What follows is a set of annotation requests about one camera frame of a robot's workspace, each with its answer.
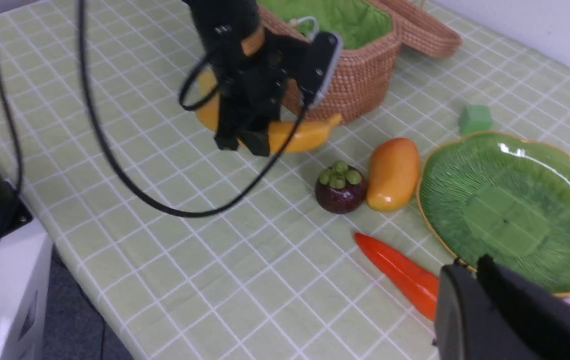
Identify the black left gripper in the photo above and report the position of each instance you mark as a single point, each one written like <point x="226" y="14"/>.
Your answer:
<point x="251" y="65"/>

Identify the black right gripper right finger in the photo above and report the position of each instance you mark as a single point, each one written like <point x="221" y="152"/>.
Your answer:
<point x="539" y="319"/>

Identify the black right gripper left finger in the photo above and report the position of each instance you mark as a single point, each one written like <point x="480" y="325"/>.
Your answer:
<point x="468" y="326"/>

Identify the orange plastic carrot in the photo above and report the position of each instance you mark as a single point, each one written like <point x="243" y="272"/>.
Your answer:
<point x="419" y="286"/>

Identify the yellow plastic banana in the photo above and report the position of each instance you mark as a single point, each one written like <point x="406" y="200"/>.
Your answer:
<point x="311" y="134"/>

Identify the purple plastic mangosteen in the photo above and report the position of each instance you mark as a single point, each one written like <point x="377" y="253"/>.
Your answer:
<point x="340" y="188"/>

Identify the orange plastic mango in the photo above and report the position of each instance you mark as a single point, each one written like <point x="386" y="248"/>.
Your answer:
<point x="394" y="169"/>

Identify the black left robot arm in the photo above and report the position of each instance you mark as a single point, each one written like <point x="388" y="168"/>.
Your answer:
<point x="207" y="16"/>

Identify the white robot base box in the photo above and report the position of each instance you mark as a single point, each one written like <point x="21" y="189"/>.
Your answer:
<point x="25" y="261"/>

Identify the green leaf glass plate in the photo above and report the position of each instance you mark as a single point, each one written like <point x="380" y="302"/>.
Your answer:
<point x="494" y="194"/>

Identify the green checkered tablecloth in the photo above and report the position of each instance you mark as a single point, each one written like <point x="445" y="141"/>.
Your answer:
<point x="277" y="277"/>

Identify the woven wicker basket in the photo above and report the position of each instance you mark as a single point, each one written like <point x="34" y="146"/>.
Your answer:
<point x="371" y="34"/>

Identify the green foam cube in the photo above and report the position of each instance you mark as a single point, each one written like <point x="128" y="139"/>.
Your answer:
<point x="475" y="119"/>

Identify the wicker basket lid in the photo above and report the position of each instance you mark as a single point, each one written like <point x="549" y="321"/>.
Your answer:
<point x="421" y="31"/>

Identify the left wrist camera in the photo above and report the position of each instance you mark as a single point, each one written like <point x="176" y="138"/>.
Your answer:
<point x="318" y="67"/>

